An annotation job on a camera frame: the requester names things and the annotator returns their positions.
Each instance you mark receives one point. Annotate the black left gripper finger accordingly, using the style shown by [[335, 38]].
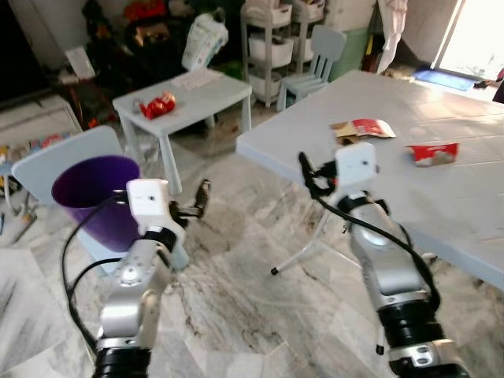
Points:
[[203, 195]]

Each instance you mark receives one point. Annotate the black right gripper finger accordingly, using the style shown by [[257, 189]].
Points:
[[305, 165]]

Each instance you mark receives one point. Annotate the tan and red wrapper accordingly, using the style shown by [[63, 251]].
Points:
[[364, 128]]

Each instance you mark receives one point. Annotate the red and silver wrapper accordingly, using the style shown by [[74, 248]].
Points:
[[433, 153]]

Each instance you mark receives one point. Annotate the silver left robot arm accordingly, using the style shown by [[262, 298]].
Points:
[[134, 291]]

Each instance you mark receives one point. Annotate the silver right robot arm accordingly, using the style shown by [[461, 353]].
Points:
[[386, 268]]

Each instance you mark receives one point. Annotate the purple plastic rubbish bin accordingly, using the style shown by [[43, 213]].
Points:
[[94, 197]]

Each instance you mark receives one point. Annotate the large white plastic table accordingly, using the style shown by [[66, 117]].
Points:
[[394, 205]]

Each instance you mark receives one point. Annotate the pale green child chair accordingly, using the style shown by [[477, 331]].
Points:
[[315, 72]]

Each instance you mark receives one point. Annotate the small white plastic table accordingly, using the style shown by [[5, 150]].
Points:
[[197, 96]]

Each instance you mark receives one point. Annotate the crumpled red snack wrapper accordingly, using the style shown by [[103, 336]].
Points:
[[157, 105]]

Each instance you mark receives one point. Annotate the white printed paper sheet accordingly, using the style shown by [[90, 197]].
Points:
[[194, 79]]

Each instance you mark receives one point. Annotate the light green cabinet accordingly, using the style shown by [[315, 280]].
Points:
[[350, 51]]

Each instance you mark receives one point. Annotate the white shelf cart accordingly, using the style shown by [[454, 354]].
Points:
[[268, 47]]

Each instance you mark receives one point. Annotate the white plastic chair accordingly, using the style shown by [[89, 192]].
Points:
[[71, 150]]

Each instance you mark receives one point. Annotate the white printed plastic package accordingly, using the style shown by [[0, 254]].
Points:
[[205, 39]]

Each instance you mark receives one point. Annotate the blue floor mat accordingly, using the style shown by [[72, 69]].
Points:
[[445, 79]]

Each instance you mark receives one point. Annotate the white hanging cloth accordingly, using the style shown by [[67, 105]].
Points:
[[391, 31]]

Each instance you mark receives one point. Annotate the white slatted unit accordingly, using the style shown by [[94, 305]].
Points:
[[35, 118]]

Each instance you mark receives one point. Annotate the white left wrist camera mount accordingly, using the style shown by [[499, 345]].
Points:
[[148, 201]]

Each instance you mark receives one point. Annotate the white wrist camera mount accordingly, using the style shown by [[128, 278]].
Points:
[[356, 165], [148, 201]]

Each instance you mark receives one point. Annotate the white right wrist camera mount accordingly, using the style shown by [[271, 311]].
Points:
[[356, 165]]

